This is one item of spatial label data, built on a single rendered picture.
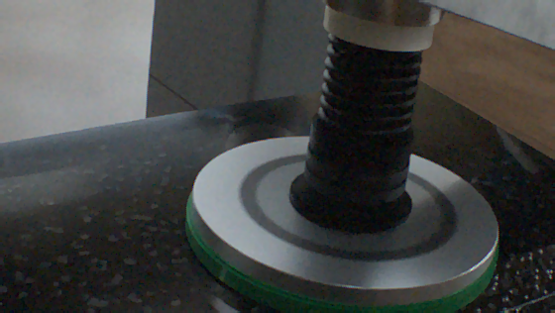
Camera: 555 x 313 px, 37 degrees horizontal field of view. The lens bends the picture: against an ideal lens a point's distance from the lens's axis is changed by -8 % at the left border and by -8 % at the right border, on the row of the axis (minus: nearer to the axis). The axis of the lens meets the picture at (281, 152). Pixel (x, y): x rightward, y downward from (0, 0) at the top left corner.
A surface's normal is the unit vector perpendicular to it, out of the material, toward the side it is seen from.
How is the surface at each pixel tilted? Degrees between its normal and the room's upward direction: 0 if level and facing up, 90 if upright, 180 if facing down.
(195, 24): 90
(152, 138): 0
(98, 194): 0
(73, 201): 0
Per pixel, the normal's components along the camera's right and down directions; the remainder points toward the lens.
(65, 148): 0.11, -0.90
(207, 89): -0.81, 0.16
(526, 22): 0.66, 0.38
